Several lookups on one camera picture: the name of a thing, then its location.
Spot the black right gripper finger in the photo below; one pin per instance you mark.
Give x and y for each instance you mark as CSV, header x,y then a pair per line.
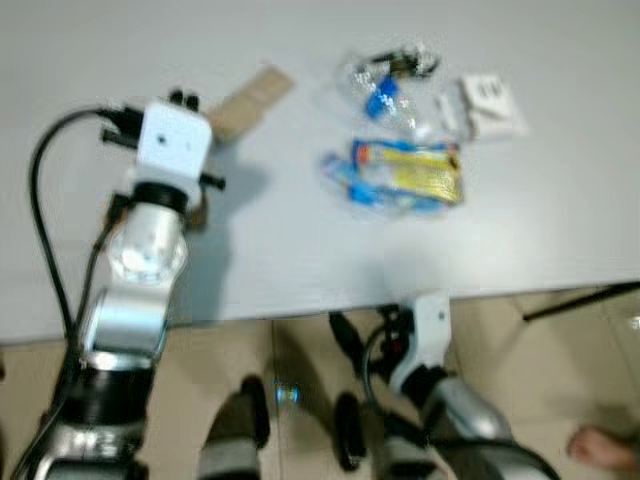
x,y
346,333

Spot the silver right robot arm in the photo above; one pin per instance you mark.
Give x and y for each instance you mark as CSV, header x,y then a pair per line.
x,y
470,410

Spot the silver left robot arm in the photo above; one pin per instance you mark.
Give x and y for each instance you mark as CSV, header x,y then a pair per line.
x,y
145,250

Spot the brown cardboard sleeve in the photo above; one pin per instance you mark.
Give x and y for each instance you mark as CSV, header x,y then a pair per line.
x,y
255,98

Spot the robot right leg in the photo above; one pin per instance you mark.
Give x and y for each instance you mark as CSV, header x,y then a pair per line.
x,y
348,432

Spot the yellow blue snack wrapper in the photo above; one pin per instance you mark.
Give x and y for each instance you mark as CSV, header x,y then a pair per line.
x,y
410,172

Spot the black metal table leg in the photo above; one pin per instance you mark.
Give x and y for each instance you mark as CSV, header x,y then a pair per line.
x,y
580,301

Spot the clear plastic bag blue label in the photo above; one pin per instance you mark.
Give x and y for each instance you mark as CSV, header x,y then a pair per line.
x,y
385,100

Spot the small white plastic piece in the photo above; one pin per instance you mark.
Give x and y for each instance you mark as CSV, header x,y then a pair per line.
x,y
448,112

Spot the person's bare foot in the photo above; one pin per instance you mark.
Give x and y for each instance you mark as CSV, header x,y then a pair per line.
x,y
600,448

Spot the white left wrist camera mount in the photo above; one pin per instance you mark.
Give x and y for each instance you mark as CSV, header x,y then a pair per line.
x,y
172,140

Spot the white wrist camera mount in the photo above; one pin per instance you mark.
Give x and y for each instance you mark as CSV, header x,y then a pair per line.
x,y
172,140
430,325

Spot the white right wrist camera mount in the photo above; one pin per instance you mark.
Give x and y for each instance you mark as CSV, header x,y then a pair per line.
x,y
430,325

